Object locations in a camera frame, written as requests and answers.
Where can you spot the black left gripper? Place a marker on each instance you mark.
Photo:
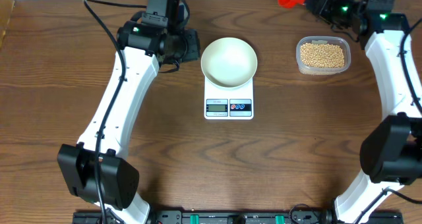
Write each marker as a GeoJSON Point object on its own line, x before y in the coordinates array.
{"type": "Point", "coordinates": [190, 49]}

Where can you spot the cream white bowl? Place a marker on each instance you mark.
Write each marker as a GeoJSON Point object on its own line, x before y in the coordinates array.
{"type": "Point", "coordinates": [229, 63]}

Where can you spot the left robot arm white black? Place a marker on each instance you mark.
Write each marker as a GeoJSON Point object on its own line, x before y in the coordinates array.
{"type": "Point", "coordinates": [96, 168]}

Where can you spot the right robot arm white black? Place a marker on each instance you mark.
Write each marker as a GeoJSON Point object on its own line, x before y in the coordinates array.
{"type": "Point", "coordinates": [390, 157]}

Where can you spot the white digital kitchen scale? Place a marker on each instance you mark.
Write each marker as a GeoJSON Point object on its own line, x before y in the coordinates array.
{"type": "Point", "coordinates": [228, 104]}

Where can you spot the clear plastic container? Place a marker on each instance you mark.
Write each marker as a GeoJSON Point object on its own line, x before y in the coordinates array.
{"type": "Point", "coordinates": [304, 69]}

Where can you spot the pile of soybeans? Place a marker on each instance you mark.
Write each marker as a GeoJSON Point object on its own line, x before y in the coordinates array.
{"type": "Point", "coordinates": [322, 55]}

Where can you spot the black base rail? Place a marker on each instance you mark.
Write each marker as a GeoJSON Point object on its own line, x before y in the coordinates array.
{"type": "Point", "coordinates": [297, 216]}

